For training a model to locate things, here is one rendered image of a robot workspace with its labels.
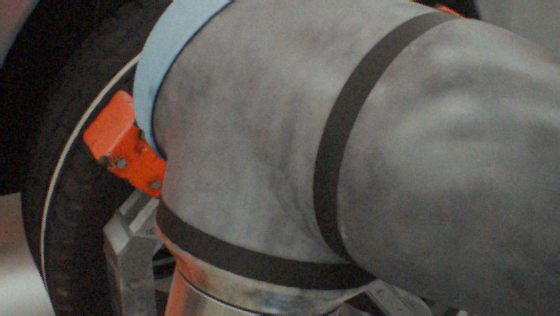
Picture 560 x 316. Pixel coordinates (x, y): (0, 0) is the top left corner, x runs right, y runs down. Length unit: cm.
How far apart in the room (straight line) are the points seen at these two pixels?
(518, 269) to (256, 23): 15
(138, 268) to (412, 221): 78
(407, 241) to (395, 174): 3
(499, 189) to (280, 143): 9
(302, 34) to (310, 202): 7
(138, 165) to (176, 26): 62
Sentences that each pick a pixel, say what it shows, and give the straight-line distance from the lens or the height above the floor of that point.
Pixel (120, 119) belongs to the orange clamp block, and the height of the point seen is 111.
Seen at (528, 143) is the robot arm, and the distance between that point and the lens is 36.
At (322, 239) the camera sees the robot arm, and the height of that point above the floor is 135.
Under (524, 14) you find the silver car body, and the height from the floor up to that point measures 105.
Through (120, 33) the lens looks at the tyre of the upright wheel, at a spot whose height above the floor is 113.
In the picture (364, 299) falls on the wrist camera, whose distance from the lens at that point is 83.
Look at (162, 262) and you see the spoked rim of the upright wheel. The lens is 127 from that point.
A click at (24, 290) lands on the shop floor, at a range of 276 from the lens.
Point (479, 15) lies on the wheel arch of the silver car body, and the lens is 149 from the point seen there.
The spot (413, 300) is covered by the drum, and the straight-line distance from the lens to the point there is 113.
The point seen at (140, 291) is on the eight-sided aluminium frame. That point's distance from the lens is 115.
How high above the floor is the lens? 158
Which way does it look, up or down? 29 degrees down
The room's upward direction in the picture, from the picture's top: 1 degrees counter-clockwise
